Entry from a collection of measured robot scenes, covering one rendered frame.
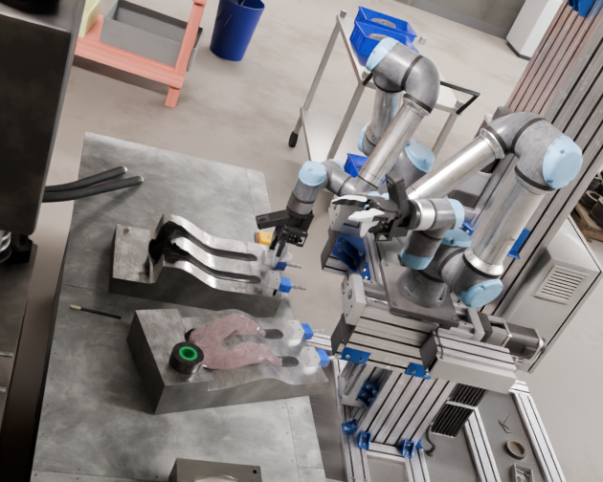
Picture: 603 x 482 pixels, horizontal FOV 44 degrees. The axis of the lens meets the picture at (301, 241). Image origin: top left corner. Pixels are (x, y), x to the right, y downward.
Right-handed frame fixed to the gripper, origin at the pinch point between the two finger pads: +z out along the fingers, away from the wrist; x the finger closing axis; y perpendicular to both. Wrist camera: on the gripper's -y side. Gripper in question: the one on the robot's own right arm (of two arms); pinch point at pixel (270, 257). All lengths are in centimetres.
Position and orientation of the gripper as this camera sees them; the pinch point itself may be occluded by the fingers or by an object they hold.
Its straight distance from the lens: 238.9
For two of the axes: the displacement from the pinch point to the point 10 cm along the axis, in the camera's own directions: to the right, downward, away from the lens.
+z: -3.4, 7.8, 5.3
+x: -1.5, -6.0, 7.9
